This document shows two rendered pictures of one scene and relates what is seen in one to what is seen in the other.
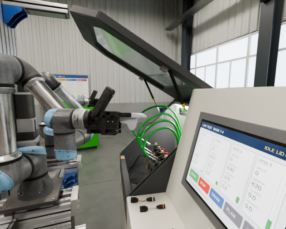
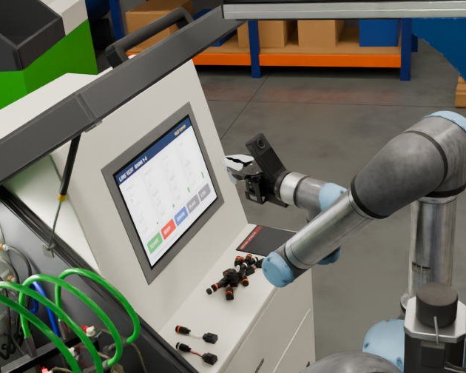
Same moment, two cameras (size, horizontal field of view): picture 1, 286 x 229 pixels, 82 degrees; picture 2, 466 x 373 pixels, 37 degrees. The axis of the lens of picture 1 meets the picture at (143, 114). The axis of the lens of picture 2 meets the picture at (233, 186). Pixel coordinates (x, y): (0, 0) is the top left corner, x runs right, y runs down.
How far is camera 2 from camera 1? 2.15 m
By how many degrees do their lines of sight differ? 128
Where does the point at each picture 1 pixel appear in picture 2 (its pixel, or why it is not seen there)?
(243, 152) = (169, 154)
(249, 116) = (151, 122)
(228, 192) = (183, 195)
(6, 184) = not seen: hidden behind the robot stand
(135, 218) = (231, 334)
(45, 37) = not seen: outside the picture
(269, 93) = (150, 93)
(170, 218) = (187, 315)
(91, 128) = not seen: hidden behind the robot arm
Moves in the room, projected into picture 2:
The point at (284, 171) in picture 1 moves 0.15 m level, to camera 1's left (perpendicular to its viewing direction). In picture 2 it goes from (188, 137) to (228, 146)
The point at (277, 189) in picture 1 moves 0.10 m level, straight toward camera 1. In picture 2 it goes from (192, 150) to (225, 145)
